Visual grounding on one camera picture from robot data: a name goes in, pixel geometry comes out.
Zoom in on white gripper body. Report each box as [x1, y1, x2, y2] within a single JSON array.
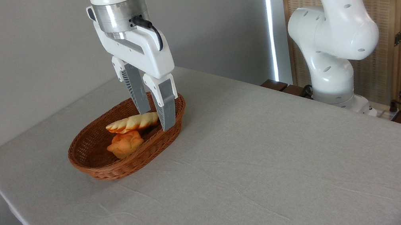
[[93, 11, 176, 87]]

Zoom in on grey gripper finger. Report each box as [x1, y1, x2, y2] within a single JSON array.
[[142, 70, 183, 134], [111, 52, 153, 118]]

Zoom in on long twisted bread loaf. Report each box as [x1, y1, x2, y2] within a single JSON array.
[[104, 111, 161, 137]]

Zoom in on round orange bread bun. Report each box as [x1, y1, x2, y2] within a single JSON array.
[[104, 129, 146, 161]]

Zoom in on brown wicker basket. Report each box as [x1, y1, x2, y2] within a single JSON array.
[[60, 87, 196, 187]]

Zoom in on dark wooden bench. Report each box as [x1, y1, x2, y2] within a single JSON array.
[[260, 73, 315, 107]]

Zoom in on grey tablecloth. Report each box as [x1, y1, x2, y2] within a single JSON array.
[[0, 31, 401, 225]]

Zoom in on white power strip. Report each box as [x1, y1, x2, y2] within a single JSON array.
[[364, 97, 401, 123]]

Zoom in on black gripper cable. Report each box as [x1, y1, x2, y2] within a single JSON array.
[[131, 12, 165, 55]]

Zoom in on white window frame strip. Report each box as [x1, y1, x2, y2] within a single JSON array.
[[262, 0, 297, 83]]

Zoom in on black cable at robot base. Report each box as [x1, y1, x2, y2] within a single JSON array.
[[300, 84, 315, 99]]

